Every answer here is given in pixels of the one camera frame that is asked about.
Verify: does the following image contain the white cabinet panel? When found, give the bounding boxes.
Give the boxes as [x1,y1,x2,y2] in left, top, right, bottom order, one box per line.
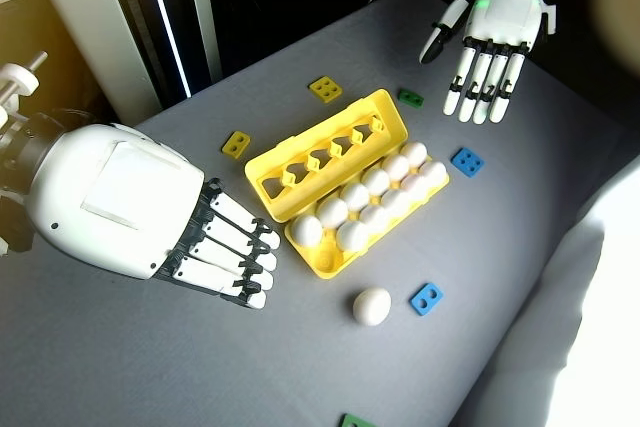
[18,0,164,123]

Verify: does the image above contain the green flat block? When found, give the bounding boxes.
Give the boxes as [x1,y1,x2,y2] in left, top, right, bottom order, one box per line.
[339,412,379,427]

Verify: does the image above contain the green two-hole block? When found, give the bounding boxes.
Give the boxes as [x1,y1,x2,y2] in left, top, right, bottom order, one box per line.
[397,88,425,108]

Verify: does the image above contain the white toy egg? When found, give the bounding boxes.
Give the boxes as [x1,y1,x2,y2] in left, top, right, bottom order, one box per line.
[339,181,371,213]
[399,141,429,168]
[399,175,431,203]
[360,167,392,197]
[290,215,325,248]
[352,286,393,328]
[418,160,449,189]
[316,196,350,229]
[381,153,411,182]
[380,189,411,218]
[358,204,386,233]
[335,220,369,253]

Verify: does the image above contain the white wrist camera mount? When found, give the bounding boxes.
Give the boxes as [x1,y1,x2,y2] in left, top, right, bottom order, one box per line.
[541,0,559,37]

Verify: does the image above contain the blue two-hole block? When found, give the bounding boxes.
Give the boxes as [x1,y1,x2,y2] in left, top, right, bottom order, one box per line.
[408,281,446,317]

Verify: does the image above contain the yellow four-hole block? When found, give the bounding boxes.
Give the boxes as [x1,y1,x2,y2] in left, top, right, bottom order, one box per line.
[308,75,344,105]

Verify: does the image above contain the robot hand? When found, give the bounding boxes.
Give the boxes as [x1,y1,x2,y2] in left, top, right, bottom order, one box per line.
[28,121,282,311]
[418,0,545,126]

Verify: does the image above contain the yellow two-hole block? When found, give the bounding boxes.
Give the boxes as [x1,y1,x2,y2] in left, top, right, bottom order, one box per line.
[221,130,252,159]

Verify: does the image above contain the yellow egg carton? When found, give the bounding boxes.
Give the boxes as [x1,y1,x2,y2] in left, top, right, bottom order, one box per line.
[243,88,451,281]

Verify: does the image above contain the grey table cloth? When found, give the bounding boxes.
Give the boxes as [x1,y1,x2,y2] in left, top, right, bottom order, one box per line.
[0,0,640,427]

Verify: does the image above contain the blue four-hole block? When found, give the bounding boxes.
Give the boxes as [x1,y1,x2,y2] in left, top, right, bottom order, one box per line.
[449,146,486,179]

